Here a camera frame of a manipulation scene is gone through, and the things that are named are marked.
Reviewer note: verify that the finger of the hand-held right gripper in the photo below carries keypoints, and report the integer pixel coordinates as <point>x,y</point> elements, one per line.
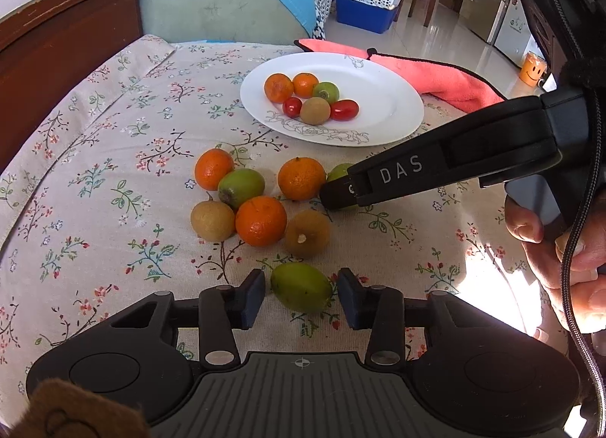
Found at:
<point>338,194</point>

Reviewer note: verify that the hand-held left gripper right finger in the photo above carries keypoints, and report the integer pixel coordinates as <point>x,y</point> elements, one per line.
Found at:
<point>349,298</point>

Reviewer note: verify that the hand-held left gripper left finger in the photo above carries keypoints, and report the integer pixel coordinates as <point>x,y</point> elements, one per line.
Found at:
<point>253,298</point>

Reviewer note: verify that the green jujube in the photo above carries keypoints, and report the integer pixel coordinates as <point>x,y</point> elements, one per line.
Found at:
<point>241,188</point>
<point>338,172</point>
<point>301,287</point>
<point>326,91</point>

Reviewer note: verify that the small mandarin orange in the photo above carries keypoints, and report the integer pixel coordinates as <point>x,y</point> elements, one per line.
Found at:
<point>301,178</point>
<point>261,221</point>
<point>213,168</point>
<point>278,87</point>
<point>305,84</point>

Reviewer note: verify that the brown longan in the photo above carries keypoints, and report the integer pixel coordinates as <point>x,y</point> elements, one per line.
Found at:
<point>212,221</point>
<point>315,110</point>
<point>307,233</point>

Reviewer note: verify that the red cherry tomato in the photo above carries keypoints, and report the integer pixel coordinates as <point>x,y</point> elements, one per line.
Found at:
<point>292,107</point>
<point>344,110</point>

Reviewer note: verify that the white plate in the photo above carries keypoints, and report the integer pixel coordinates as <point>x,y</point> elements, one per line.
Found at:
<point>378,101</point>

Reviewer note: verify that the person's right hand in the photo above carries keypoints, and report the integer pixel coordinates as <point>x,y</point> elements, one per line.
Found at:
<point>549,267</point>

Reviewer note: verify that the yellow smiley cup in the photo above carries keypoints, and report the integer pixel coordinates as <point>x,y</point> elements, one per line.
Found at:
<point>532,71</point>

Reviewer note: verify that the pink towel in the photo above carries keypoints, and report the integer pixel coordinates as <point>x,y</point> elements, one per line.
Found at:
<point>426,73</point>

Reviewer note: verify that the small white refrigerator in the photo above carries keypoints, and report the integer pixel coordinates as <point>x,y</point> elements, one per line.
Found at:
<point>516,26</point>

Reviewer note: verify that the floral tablecloth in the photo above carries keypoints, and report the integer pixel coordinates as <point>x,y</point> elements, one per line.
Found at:
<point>118,253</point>

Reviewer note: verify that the blue plastic bin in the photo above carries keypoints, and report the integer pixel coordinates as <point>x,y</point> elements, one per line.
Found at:
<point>364,19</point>

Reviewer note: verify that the brown fuzzy cover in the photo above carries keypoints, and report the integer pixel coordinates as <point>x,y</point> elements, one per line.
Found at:
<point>71,414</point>

